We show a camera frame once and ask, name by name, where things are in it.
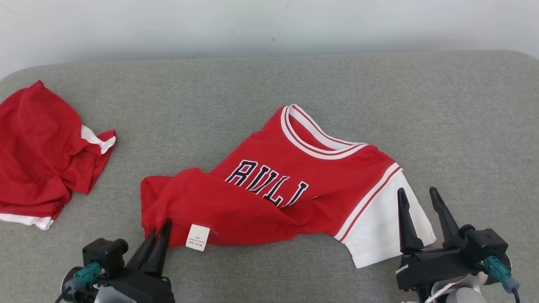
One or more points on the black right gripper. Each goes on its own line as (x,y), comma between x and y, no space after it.
(433,263)

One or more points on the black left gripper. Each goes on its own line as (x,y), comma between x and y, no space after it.
(145,288)

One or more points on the red basketball jersey white sleeves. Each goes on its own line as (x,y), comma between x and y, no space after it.
(261,210)

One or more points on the red shorts white trim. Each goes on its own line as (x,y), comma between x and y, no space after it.
(38,160)

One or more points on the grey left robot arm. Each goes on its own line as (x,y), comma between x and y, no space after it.
(109,300)

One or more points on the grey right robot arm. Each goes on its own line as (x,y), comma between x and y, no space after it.
(465,296)

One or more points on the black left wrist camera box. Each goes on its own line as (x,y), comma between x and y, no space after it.
(105,256)

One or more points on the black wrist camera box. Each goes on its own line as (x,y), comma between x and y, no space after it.
(105,256)
(484,248)

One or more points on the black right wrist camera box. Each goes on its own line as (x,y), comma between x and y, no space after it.
(484,248)

